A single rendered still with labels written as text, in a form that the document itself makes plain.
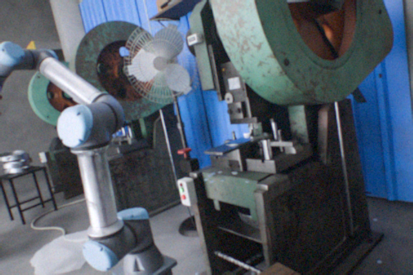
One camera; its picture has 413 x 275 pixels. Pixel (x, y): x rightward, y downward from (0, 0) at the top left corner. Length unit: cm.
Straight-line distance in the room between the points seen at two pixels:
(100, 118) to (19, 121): 679
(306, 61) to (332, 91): 19
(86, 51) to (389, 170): 241
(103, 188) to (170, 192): 212
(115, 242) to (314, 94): 84
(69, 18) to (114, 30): 392
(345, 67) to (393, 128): 117
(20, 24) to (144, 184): 583
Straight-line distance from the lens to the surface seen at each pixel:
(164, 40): 221
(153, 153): 295
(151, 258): 122
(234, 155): 147
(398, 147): 249
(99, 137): 97
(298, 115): 162
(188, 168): 167
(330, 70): 126
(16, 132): 773
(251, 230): 166
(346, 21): 157
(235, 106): 148
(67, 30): 651
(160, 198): 305
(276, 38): 102
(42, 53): 131
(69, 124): 97
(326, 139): 163
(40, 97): 420
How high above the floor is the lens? 107
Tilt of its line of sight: 9 degrees down
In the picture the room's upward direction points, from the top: 11 degrees counter-clockwise
